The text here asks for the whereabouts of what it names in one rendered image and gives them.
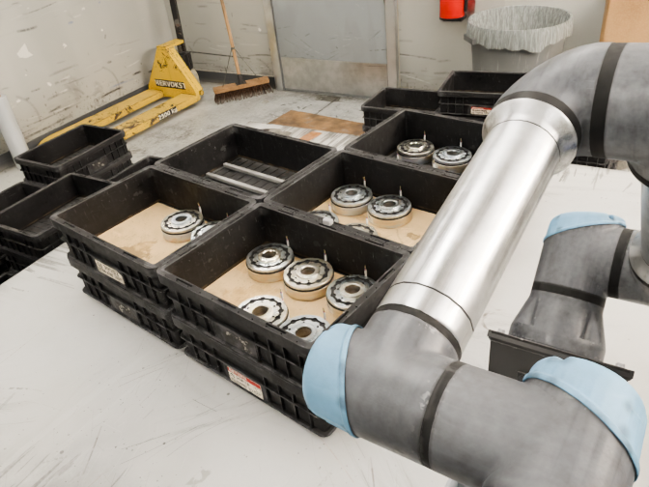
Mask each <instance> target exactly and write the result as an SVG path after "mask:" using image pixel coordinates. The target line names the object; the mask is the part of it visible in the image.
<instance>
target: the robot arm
mask: <svg viewBox="0 0 649 487"><path fill-rule="evenodd" d="M482 138H483V142H482V144H481V145H480V147H479V148H478V150H477V151H476V153H475V155H474V156H473V158H472V159H471V161H470V162H469V164H468V166H467V167H466V169H465V171H464V172H463V174H462V176H461V177H460V179H459V180H458V182H457V183H456V184H455V186H454V187H453V189H452V190H451V192H450V193H449V195H448V197H447V198H446V200H445V201H444V203H443V204H442V206H441V208H440V209H439V211H438V212H437V214H436V216H435V218H434V219H433V221H432V222H431V224H430V225H429V227H428V229H427V230H426V232H425V233H424V235H423V236H422V238H421V240H420V241H419V243H418V244H417V246H416V247H415V249H414V251H413V252H412V254H411V255H410V257H409V259H408V260H407V262H406V263H405V264H404V266H403V267H402V269H401V271H400V272H399V274H398V275H397V277H396V278H395V280H394V282H393V283H392V285H391V286H390V288H389V289H388V291H387V293H386V294H385V296H384V297H383V299H382V300H381V303H380V304H379V306H378V307H377V309H376V311H375V312H374V314H373V316H372V317H371V318H370V320H369V322H368V323H367V325H366V327H365V328H363V327H361V326H359V325H352V326H350V325H346V324H336V325H333V326H332V327H330V329H329V330H326V331H324V332H323V333H322V334H321V335H320V336H319V337H318V339H317V340H316V341H315V343H314V345H313V346H312V348H311V350H310V352H309V355H308V357H307V360H306V362H305V365H304V370H303V377H302V390H303V396H304V399H305V402H306V405H307V407H308V409H309V410H310V411H312V412H313V413H314V414H315V415H317V416H318V417H320V418H322V419H324V420H325V421H326V422H328V423H330V424H332V425H334V426H335V427H337V428H339V429H341V430H343V431H345V432H347V433H348V434H349V435H350V436H352V437H354V438H356V439H359V438H361V439H363V440H366V441H368V442H370V443H372V444H376V445H378V446H380V447H382V448H385V449H387V450H389V451H391V452H394V453H396V454H398V455H400V456H402V457H405V458H407V459H409V460H411V461H412V462H415V463H417V464H419V465H421V466H424V467H426V468H428V469H430V470H432V471H434V472H436V473H439V474H442V475H444V476H446V477H448V478H450V479H453V480H455V481H457V482H459V483H461V484H464V485H465V486H467V487H633V485H634V482H636V481H637V479H638V476H639V472H640V465H639V459H640V454H641V450H642V446H643V441H644V436H645V431H646V426H647V414H646V410H645V406H644V404H643V401H642V399H641V398H640V396H639V394H638V393H637V392H636V391H635V389H634V388H633V387H632V386H631V385H630V384H629V383H628V382H627V381H625V380H624V379H623V378H622V377H620V376H619V375H617V374H616V373H614V372H613V371H611V370H609V369H607V368H605V367H603V366H602V365H600V364H597V363H595V362H592V361H589V360H586V359H582V358H574V357H569V358H566V359H562V358H559V357H549V358H543V359H541V360H539V361H537V362H536V363H535V364H534V365H533V366H532V368H531V369H530V371H529V373H527V374H526V375H525V376H524V377H523V379H522V382H520V381H517V380H515V379H512V378H509V377H506V376H502V375H499V374H496V373H494V372H491V371H488V370H485V369H482V368H479V367H476V366H473V365H470V364H467V363H464V362H461V361H460V360H461V357H462V354H463V352H464V350H465V348H466V345H467V343H468V341H469V339H470V337H471V336H472V334H473V332H474V330H475V328H476V326H477V324H478V322H479V320H480V318H481V316H482V315H483V313H484V311H485V309H486V307H487V305H488V303H489V301H490V299H491V297H492V295H493V293H494V290H495V288H496V286H497V284H498V282H499V280H500V278H501V277H502V275H503V273H504V271H505V269H506V267H507V266H508V264H509V262H510V260H511V258H512V256H513V254H514V252H515V250H516V248H517V246H518V244H519V242H520V240H521V238H522V235H523V233H524V231H525V229H526V227H527V225H528V223H529V221H530V219H531V218H532V217H533V215H534V213H535V211H536V209H537V207H538V205H539V203H540V201H541V199H542V197H543V195H544V193H545V191H546V189H547V187H548V185H549V183H550V180H551V178H552V176H553V175H556V174H558V173H560V172H562V171H563V170H564V169H566V168H567V167H568V166H569V165H570V163H571V162H572V161H573V159H574V157H593V158H607V159H615V160H624V161H626V162H627V164H628V167H629V169H630V171H631V173H632V174H633V176H634V177H635V178H636V179H637V180H638V181H639V182H640V183H641V194H640V230H635V229H629V228H627V224H626V221H625V220H624V219H623V218H622V217H620V216H617V215H608V214H606V213H599V212H568V213H564V214H560V215H557V216H555V217H554V218H553V219H552V220H551V221H550V225H549V228H548V231H547V234H546V236H545V237H544V238H543V243H544V244H543V247H542V251H541V255H540V259H539V262H538V266H537V270H536V273H535V277H534V280H533V284H532V288H531V292H530V295H529V297H528V299H527V300H526V302H525V303H524V305H523V306H522V308H521V310H520V311H519V313H518V314H517V316H516V317H515V319H514V320H513V322H512V323H511V326H510V329H509V332H508V334H509V335H512V336H516V337H518V338H522V339H525V340H529V341H532V342H536V343H539V344H543V345H546V346H550V347H553V348H555V349H559V350H562V351H566V352H569V353H573V354H576V355H580V356H583V357H587V358H593V359H595V360H599V361H602V362H604V358H605V354H606V339H605V328H604V317H603V314H604V309H605V305H606V301H607V298H613V299H617V300H621V301H629V302H633V303H637V304H642V305H646V306H649V43H615V42H606V43H591V44H586V45H581V46H578V47H575V48H573V49H570V50H567V51H564V52H562V53H560V54H558V55H556V56H554V57H552V58H550V59H549V60H547V61H546V62H544V63H542V64H540V65H539V66H537V67H535V68H534V69H533V70H531V71H530V72H528V73H527V74H525V75H524V76H523V77H521V78H520V79H519V80H518V81H517V82H515V83H514V84H513V85H512V86H511V87H510V88H509V89H508V90H507V91H506V92H505V93H504V94H503V95H502V96H501V97H500V98H499V99H498V101H497V102H496V103H495V105H494V107H493V108H492V110H491V111H490V113H489V114H488V116H487V118H486V119H485V122H484V124H483V128H482Z"/></svg>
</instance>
